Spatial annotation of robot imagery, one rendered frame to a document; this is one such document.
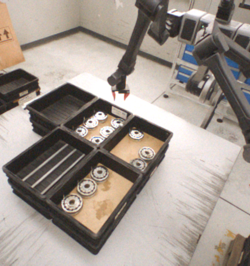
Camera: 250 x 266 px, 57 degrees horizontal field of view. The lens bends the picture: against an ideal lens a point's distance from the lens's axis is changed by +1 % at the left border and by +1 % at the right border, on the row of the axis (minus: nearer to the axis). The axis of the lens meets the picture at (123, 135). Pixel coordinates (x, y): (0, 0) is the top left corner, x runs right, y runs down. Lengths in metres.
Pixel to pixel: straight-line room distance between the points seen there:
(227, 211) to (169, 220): 1.14
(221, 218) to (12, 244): 1.73
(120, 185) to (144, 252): 0.35
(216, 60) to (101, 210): 0.84
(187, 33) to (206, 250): 1.64
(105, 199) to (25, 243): 0.43
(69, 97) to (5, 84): 1.03
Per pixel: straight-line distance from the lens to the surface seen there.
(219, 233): 2.30
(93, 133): 1.52
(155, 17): 1.02
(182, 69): 3.24
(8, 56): 4.07
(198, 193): 1.53
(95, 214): 1.19
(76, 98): 1.83
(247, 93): 3.11
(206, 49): 0.93
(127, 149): 1.44
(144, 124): 1.54
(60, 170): 1.34
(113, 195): 1.24
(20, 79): 2.78
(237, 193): 2.62
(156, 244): 1.31
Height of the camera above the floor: 1.90
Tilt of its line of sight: 44 degrees down
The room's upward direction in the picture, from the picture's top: 8 degrees clockwise
